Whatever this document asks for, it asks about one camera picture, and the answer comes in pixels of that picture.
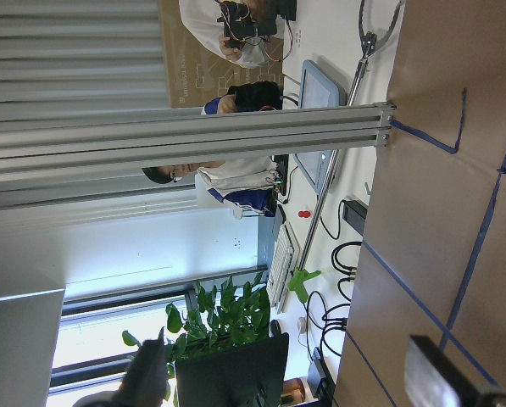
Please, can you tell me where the person in white hoodie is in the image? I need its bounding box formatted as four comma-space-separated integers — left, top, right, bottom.
178, 1, 296, 69

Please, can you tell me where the metal reacher grabber tool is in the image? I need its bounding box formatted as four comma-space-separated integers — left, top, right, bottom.
287, 1, 404, 304

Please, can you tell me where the teach pendant tablet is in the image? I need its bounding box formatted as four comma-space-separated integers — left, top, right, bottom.
292, 59, 347, 196

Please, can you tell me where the black monitor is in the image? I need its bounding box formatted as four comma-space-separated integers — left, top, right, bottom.
175, 333, 289, 407

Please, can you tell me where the green potted plant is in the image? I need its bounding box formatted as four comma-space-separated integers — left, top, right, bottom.
121, 270, 271, 402

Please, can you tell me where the aluminium frame post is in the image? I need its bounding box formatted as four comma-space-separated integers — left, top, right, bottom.
0, 102, 395, 181

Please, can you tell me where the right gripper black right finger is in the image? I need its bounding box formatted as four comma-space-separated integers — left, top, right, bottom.
404, 335, 479, 406

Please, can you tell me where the white keyboard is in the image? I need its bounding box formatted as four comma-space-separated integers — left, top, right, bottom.
266, 223, 300, 314

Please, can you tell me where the cardboard box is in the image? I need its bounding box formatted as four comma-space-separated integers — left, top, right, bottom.
157, 0, 286, 109

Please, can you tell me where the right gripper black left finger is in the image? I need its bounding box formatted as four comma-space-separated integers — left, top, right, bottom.
112, 337, 168, 406

